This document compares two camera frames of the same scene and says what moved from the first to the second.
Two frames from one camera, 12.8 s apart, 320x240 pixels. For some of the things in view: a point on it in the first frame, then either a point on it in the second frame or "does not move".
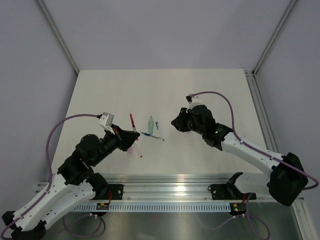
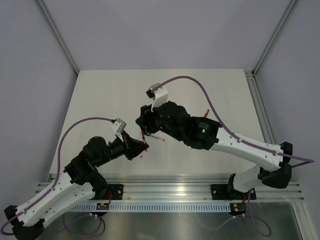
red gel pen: x=133 y=123 to x=143 y=137
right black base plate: x=229 y=191 does not move
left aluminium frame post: x=41 y=2 does not move
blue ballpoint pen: x=154 y=136 does not move
